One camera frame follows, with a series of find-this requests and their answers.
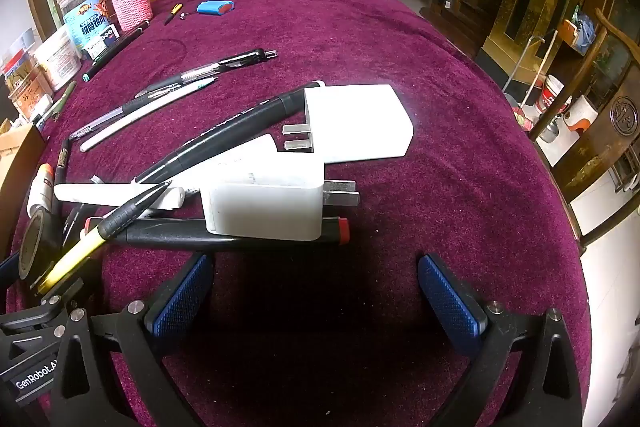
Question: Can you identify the wooden chair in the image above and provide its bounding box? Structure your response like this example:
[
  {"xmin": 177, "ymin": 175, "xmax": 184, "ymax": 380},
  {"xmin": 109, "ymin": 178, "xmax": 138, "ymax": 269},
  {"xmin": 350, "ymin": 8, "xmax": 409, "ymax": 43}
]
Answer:
[{"xmin": 529, "ymin": 7, "xmax": 640, "ymax": 254}]

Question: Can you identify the metal pole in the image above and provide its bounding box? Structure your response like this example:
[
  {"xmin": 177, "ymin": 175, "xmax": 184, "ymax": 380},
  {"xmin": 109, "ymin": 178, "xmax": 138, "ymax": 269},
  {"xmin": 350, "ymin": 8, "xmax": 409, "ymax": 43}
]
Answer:
[{"xmin": 500, "ymin": 34, "xmax": 547, "ymax": 108}]

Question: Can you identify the black tape roll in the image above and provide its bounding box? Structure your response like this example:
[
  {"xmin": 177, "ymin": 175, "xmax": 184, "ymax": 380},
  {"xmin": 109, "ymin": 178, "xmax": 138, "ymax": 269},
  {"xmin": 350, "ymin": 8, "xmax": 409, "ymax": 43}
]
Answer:
[{"xmin": 18, "ymin": 210, "xmax": 64, "ymax": 284}]

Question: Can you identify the purple velvet tablecloth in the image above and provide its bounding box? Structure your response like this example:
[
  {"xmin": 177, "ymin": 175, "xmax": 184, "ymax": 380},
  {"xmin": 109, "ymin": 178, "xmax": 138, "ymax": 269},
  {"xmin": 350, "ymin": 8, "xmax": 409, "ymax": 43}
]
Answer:
[{"xmin": 10, "ymin": 0, "xmax": 594, "ymax": 427}]

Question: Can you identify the yellow and black pencil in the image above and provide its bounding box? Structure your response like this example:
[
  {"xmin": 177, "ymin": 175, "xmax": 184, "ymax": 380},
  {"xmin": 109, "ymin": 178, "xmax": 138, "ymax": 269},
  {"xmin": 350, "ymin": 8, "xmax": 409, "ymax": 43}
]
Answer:
[{"xmin": 36, "ymin": 181, "xmax": 172, "ymax": 297}]

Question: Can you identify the small white and blue box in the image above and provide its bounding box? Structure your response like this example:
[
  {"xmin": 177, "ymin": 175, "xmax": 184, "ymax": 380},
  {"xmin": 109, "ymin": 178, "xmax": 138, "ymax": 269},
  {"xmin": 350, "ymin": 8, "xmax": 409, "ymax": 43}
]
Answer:
[{"xmin": 82, "ymin": 24, "xmax": 121, "ymax": 60}]

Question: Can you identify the olive green pen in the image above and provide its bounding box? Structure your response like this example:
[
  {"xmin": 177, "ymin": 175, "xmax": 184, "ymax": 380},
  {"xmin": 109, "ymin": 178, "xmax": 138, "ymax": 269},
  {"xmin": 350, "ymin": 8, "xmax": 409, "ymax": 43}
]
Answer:
[{"xmin": 36, "ymin": 80, "xmax": 79, "ymax": 128}]

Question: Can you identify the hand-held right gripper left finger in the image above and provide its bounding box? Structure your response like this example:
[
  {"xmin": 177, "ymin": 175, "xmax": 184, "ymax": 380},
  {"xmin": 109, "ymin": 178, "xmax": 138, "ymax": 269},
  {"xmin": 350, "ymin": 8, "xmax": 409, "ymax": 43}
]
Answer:
[{"xmin": 50, "ymin": 253, "xmax": 216, "ymax": 427}]

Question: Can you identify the white bottle with orange cap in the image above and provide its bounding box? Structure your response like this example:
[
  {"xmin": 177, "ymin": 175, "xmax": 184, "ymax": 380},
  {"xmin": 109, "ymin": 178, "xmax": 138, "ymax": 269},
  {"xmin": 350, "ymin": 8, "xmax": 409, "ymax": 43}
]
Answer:
[{"xmin": 26, "ymin": 163, "xmax": 56, "ymax": 218}]

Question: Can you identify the blue label jar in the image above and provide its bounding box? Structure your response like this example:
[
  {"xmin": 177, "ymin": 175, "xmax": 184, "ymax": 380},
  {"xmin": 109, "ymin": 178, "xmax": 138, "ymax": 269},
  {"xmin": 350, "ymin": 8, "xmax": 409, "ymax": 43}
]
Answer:
[{"xmin": 62, "ymin": 0, "xmax": 119, "ymax": 58}]

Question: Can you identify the white pen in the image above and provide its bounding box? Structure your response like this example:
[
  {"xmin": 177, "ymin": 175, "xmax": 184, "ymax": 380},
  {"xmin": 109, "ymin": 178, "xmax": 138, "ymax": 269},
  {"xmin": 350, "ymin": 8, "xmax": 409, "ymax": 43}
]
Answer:
[{"xmin": 79, "ymin": 77, "xmax": 220, "ymax": 153}]

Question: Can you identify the black marker with white print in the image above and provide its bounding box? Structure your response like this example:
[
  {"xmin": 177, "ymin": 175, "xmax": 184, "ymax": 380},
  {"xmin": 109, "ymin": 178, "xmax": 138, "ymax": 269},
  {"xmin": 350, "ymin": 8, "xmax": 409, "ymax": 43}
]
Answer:
[{"xmin": 131, "ymin": 80, "xmax": 327, "ymax": 186}]

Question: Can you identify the blue lighter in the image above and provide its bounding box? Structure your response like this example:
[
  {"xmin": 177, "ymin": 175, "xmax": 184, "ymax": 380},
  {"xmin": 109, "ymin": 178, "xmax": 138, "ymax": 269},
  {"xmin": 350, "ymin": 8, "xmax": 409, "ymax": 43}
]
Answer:
[{"xmin": 196, "ymin": 0, "xmax": 235, "ymax": 16}]

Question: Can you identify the blue bag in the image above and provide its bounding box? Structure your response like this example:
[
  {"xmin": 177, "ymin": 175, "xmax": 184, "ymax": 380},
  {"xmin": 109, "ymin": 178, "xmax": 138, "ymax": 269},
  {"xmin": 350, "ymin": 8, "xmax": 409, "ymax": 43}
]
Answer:
[{"xmin": 562, "ymin": 9, "xmax": 599, "ymax": 56}]

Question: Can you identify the black marker with red cap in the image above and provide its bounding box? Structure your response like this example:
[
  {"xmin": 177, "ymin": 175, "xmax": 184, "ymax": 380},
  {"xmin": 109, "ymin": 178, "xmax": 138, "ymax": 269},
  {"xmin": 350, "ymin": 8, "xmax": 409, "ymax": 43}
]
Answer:
[{"xmin": 84, "ymin": 216, "xmax": 351, "ymax": 254}]

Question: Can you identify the white plastic tub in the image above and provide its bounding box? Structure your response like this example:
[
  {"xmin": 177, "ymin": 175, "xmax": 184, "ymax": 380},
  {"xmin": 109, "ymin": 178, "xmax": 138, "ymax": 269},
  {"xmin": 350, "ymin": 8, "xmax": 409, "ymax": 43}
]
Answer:
[{"xmin": 31, "ymin": 27, "xmax": 82, "ymax": 90}]

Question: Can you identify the white charger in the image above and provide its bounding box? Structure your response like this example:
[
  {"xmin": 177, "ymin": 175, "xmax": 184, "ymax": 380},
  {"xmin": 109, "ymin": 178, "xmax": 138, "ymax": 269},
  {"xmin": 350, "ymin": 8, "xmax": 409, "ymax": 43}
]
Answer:
[
  {"xmin": 199, "ymin": 133, "xmax": 361, "ymax": 243},
  {"xmin": 281, "ymin": 84, "xmax": 416, "ymax": 166}
]

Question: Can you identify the clear pen with black grip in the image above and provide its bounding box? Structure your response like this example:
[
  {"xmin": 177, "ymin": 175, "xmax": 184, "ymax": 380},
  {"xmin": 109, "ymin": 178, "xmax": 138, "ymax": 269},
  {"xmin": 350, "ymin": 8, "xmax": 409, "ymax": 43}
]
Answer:
[{"xmin": 69, "ymin": 82, "xmax": 201, "ymax": 142}]

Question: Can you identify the black pen with gold print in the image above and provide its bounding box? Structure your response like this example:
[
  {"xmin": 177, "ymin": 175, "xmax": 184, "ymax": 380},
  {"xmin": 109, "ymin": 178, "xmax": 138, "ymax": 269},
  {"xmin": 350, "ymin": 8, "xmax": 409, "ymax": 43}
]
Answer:
[{"xmin": 58, "ymin": 137, "xmax": 72, "ymax": 188}]

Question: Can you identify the black clicker pen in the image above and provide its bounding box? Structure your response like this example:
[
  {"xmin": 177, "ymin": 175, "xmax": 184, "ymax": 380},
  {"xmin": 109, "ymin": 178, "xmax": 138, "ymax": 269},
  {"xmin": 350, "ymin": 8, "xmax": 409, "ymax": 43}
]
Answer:
[{"xmin": 134, "ymin": 49, "xmax": 279, "ymax": 98}]

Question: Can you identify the orange label box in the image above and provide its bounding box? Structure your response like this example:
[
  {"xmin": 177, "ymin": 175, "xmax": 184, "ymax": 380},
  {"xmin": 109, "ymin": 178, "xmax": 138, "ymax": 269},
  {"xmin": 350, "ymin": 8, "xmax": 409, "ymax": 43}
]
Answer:
[{"xmin": 2, "ymin": 49, "xmax": 54, "ymax": 122}]

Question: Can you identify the cardboard box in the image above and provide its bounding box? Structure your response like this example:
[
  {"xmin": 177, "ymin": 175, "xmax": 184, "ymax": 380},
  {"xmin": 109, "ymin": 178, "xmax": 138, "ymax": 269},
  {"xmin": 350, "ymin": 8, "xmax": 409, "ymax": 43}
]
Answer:
[{"xmin": 0, "ymin": 121, "xmax": 47, "ymax": 253}]

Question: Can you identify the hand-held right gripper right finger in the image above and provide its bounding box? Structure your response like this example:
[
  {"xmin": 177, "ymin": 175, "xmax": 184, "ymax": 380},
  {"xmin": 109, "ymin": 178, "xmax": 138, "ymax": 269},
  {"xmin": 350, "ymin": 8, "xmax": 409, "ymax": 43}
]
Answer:
[{"xmin": 417, "ymin": 253, "xmax": 585, "ymax": 427}]

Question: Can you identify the white bucket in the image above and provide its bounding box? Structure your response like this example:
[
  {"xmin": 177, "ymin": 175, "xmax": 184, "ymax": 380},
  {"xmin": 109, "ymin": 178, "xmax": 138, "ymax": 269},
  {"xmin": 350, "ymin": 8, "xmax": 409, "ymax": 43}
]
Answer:
[{"xmin": 537, "ymin": 74, "xmax": 574, "ymax": 116}]

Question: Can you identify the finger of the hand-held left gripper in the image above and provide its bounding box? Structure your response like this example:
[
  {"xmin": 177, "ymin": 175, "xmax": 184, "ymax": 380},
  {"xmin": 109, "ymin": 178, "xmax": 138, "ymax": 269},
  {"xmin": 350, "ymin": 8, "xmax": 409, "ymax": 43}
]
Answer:
[
  {"xmin": 0, "ymin": 253, "xmax": 25, "ymax": 284},
  {"xmin": 30, "ymin": 276, "xmax": 87, "ymax": 311}
]

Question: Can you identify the black pen with teal end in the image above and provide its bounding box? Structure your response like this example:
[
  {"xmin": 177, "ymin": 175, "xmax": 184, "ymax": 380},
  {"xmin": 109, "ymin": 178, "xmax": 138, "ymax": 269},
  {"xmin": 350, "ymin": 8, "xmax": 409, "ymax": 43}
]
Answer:
[{"xmin": 81, "ymin": 20, "xmax": 151, "ymax": 83}]

